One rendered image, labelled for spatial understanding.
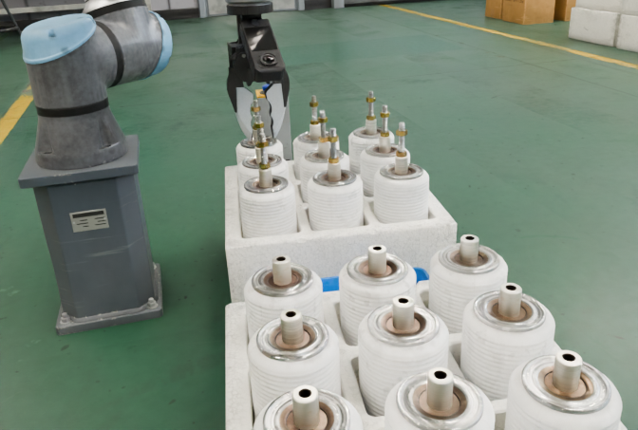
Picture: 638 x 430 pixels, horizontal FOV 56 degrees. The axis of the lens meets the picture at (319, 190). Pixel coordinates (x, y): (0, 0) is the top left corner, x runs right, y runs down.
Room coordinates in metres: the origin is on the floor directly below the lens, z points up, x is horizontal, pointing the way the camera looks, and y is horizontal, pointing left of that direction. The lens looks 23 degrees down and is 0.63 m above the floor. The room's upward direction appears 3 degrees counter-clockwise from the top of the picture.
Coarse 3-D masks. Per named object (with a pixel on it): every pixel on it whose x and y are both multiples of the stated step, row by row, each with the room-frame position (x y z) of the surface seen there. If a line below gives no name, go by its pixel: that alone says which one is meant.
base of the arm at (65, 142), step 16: (48, 112) 0.96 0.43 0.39; (64, 112) 0.96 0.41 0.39; (80, 112) 0.96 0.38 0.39; (96, 112) 0.98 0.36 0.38; (48, 128) 0.96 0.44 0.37; (64, 128) 0.95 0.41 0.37; (80, 128) 0.96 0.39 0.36; (96, 128) 0.97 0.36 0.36; (112, 128) 1.00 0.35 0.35; (48, 144) 0.97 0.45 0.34; (64, 144) 0.95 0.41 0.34; (80, 144) 0.95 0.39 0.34; (96, 144) 0.96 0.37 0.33; (112, 144) 0.98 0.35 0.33; (48, 160) 0.95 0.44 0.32; (64, 160) 0.94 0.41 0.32; (80, 160) 0.94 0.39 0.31; (96, 160) 0.95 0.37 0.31; (112, 160) 0.97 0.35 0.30
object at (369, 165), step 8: (408, 152) 1.10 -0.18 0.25; (360, 160) 1.10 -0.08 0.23; (368, 160) 1.07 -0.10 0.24; (376, 160) 1.06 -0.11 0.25; (384, 160) 1.05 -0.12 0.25; (392, 160) 1.05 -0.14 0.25; (408, 160) 1.08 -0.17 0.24; (368, 168) 1.07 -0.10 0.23; (376, 168) 1.06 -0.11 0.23; (368, 176) 1.07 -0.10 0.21; (368, 184) 1.07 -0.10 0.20; (368, 192) 1.07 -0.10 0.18
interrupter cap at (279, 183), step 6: (252, 180) 0.97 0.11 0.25; (258, 180) 0.97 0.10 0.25; (276, 180) 0.96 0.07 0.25; (282, 180) 0.96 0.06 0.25; (246, 186) 0.94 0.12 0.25; (252, 186) 0.94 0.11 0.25; (258, 186) 0.95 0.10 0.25; (276, 186) 0.94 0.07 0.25; (282, 186) 0.93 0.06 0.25; (252, 192) 0.92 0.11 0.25; (258, 192) 0.92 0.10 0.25; (264, 192) 0.91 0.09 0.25; (270, 192) 0.91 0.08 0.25
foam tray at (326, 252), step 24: (240, 216) 0.99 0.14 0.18; (432, 216) 0.96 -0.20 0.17; (240, 240) 0.89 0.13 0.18; (264, 240) 0.88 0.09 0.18; (288, 240) 0.88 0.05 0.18; (312, 240) 0.88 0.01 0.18; (336, 240) 0.89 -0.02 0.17; (360, 240) 0.89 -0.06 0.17; (384, 240) 0.90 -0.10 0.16; (408, 240) 0.90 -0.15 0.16; (432, 240) 0.91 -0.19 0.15; (240, 264) 0.87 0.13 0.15; (264, 264) 0.87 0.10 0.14; (312, 264) 0.88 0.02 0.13; (336, 264) 0.89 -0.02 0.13; (240, 288) 0.87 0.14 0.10
